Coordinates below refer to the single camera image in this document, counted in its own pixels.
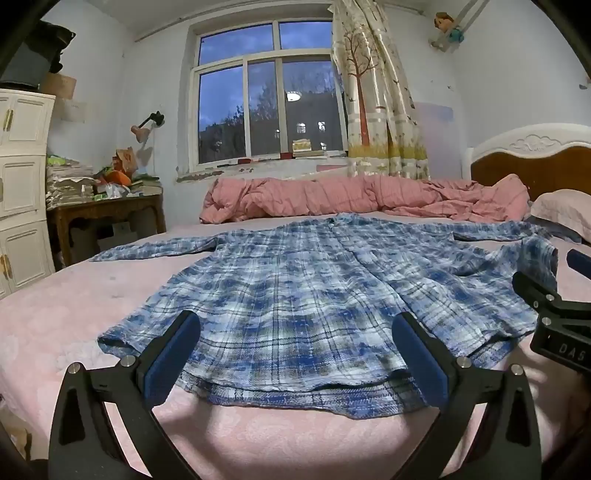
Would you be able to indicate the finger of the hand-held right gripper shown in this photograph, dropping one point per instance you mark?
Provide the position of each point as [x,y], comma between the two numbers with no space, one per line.
[535,295]
[581,265]

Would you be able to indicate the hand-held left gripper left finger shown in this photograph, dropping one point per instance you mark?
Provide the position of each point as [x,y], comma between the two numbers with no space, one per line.
[173,355]

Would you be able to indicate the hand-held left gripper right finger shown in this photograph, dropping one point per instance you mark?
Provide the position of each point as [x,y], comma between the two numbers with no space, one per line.
[418,360]

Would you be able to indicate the blue plaid shirt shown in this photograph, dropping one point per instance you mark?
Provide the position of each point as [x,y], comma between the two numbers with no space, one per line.
[300,300]

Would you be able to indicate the pink pillow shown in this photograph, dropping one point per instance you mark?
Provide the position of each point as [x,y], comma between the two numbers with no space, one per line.
[568,212]

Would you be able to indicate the pink bed sheet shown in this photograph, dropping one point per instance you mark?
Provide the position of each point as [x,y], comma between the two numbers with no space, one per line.
[69,323]

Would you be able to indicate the white wooden headboard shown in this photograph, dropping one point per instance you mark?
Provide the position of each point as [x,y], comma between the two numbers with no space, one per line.
[531,143]

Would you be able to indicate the cardboard box under table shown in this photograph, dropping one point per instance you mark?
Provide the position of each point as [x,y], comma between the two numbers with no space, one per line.
[117,235]

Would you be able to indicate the brown wooden table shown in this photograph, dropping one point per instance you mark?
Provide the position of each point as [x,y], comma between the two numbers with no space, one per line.
[106,207]

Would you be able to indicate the books on table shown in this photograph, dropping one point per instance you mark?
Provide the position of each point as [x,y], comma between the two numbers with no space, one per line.
[147,187]

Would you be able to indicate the pink checked quilt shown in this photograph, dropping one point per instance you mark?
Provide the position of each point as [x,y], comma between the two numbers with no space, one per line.
[323,198]

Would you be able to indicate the orange toy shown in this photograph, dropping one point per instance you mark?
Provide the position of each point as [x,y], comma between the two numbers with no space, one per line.
[116,177]

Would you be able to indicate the stack of papers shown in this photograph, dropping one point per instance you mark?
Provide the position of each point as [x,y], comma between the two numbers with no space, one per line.
[69,184]

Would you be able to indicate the small cardboard house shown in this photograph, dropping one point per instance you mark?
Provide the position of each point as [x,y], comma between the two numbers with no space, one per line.
[125,159]

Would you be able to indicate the white cabinet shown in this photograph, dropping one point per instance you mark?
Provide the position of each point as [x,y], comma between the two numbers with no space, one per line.
[23,184]

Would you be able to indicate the white framed window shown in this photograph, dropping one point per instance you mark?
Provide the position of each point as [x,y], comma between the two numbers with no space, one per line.
[221,115]

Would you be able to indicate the tree print curtain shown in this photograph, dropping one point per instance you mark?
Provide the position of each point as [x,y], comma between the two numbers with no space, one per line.
[369,115]

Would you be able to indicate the doll figure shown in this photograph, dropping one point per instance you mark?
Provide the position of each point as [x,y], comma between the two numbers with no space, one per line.
[449,25]

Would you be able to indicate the brown cardboard box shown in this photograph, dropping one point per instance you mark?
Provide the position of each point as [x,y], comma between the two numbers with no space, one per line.
[60,85]

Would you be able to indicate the black bag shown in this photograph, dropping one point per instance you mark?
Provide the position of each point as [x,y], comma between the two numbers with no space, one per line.
[32,50]

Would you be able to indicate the pale wall sheet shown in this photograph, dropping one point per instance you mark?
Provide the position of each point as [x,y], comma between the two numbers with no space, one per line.
[438,134]

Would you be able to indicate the wall lamp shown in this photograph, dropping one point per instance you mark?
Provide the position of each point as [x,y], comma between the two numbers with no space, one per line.
[141,134]

